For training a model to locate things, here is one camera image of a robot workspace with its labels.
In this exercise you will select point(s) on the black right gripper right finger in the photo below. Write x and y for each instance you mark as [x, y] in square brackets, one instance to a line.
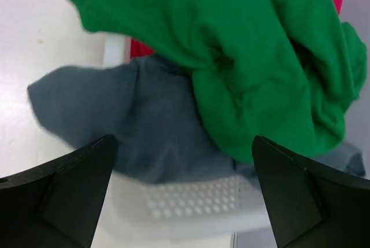
[310, 204]

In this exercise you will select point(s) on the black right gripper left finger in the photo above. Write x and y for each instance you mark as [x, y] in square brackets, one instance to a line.
[58, 203]

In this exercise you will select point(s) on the green t shirt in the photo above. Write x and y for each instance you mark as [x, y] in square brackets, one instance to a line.
[287, 70]

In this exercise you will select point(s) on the white perforated plastic basket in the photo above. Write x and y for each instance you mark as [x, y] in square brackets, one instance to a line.
[140, 213]

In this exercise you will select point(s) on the grey-blue t shirt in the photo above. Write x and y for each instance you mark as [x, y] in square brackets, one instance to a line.
[148, 105]

